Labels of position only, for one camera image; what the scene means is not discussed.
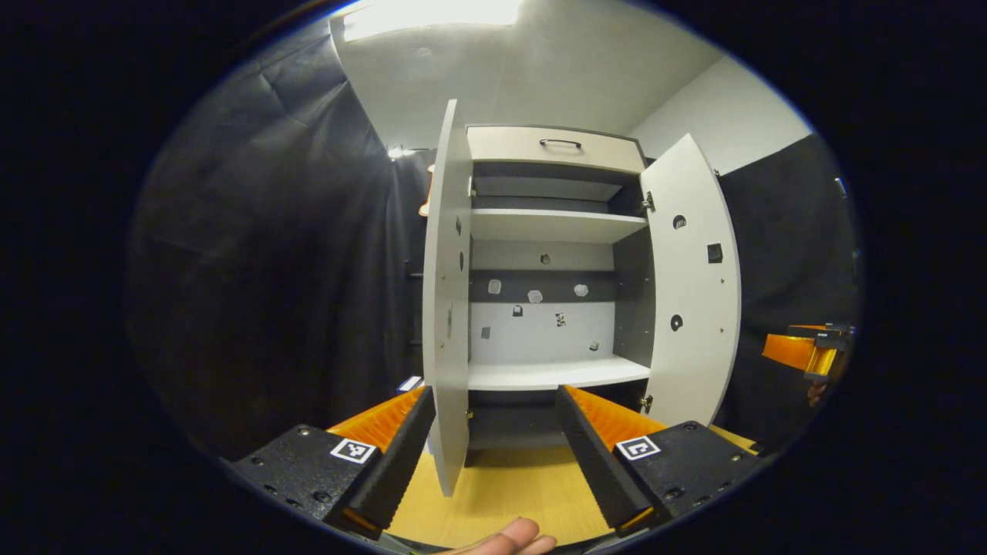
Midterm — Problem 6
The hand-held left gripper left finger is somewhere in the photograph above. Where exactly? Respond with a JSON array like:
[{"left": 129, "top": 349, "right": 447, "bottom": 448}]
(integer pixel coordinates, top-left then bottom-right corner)
[{"left": 226, "top": 385, "right": 437, "bottom": 541}]

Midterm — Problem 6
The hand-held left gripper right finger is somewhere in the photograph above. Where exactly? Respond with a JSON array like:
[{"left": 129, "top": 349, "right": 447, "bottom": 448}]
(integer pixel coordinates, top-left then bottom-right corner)
[{"left": 554, "top": 384, "right": 766, "bottom": 539}]

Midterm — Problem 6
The cabinet door with camera sticker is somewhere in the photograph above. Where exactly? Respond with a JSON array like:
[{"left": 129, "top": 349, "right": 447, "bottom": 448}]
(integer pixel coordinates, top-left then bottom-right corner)
[{"left": 421, "top": 99, "right": 474, "bottom": 498}]

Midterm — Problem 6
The grey double-door shoe cabinet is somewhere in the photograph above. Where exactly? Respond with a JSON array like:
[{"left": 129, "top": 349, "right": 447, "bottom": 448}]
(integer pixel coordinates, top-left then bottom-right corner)
[{"left": 461, "top": 123, "right": 658, "bottom": 469}]

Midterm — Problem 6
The ceiling light panel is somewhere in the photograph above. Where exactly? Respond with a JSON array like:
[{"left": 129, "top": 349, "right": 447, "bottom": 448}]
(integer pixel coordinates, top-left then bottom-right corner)
[{"left": 342, "top": 0, "right": 524, "bottom": 44}]

